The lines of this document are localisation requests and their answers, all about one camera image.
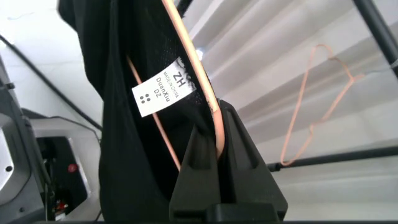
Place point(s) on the pink clothes hanger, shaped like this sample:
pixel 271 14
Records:
pixel 219 130
pixel 298 104

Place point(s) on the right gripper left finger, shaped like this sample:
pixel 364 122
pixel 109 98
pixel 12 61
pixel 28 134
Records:
pixel 196 186

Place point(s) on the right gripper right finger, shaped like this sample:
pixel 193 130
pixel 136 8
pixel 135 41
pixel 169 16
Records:
pixel 248 186

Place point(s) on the black clothes rack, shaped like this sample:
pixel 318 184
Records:
pixel 373 25

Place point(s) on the black garment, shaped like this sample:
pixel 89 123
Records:
pixel 124 171

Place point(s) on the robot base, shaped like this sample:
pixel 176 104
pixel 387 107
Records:
pixel 18 186

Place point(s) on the white curtain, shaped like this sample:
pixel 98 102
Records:
pixel 264 46

